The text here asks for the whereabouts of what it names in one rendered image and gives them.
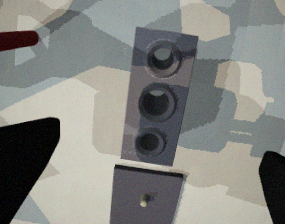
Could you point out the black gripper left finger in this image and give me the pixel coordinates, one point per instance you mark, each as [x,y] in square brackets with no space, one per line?
[25,150]

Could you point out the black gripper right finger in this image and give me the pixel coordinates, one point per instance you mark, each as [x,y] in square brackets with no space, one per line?
[272,174]

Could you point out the dark grey plate with holes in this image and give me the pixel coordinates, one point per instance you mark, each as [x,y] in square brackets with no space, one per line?
[152,123]

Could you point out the grey base plate with two pins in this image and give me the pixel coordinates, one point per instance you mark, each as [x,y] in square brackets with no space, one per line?
[142,196]

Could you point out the dark red peg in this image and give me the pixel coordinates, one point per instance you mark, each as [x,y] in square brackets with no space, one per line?
[17,39]

